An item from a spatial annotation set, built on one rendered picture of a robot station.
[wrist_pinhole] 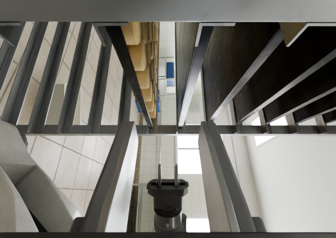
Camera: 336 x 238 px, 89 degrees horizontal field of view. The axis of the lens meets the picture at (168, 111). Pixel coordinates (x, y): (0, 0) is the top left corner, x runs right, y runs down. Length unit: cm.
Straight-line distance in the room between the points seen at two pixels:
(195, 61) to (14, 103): 65
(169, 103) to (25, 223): 507
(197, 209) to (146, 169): 154
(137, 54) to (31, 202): 34
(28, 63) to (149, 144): 424
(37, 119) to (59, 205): 35
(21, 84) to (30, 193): 44
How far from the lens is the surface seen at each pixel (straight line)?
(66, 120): 64
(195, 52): 21
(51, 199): 42
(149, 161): 473
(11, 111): 76
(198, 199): 470
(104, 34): 19
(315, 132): 72
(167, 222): 59
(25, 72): 81
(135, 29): 22
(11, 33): 24
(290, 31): 21
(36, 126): 69
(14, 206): 33
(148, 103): 43
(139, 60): 27
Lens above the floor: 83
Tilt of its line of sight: level
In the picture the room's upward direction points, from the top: 90 degrees clockwise
